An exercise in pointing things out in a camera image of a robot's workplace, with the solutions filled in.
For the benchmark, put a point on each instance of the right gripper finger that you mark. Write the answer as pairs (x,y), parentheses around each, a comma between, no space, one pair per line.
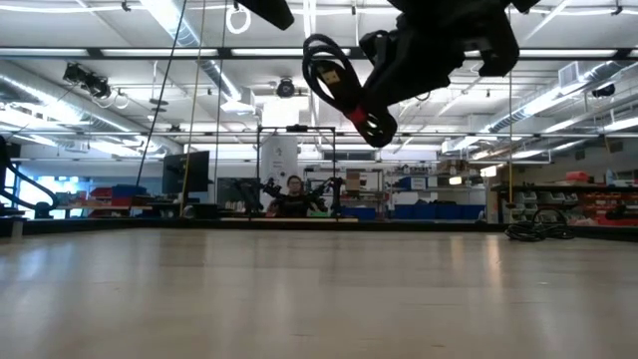
(379,47)
(418,70)

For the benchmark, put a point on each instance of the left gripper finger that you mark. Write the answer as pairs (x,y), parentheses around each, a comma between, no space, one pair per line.
(271,12)

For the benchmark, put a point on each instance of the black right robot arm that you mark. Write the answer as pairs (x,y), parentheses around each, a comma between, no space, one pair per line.
(526,4)

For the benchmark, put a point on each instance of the cardboard box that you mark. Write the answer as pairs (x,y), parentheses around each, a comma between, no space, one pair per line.
(352,182)

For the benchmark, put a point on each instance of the row of blue bins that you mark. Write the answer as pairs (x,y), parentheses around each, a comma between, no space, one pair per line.
(438,211)

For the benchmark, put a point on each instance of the white pillar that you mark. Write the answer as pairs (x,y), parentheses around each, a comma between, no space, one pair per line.
(279,159)

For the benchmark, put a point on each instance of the person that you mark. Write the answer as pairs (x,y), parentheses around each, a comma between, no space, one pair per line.
(294,197)

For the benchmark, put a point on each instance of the black monitor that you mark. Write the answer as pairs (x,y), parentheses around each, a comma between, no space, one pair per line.
(185,172)

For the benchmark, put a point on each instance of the shelf unit with bins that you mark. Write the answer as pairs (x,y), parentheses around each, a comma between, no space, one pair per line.
(563,197)

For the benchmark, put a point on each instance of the black ceiling fixture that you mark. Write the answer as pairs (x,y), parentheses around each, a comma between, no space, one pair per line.
(87,80)

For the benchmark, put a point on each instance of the red and blue crates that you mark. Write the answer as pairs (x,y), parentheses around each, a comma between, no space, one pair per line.
(119,194)

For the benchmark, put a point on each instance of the round black ceiling camera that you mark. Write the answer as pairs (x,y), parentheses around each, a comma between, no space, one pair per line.
(285,88)

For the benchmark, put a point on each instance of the silver ventilation duct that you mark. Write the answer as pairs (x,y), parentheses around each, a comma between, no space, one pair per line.
(184,35)

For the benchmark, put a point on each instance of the black robot rig frame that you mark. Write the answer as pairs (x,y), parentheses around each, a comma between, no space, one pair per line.
(296,128)

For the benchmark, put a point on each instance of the black aluminium table frame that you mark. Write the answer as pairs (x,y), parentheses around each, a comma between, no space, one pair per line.
(399,225)

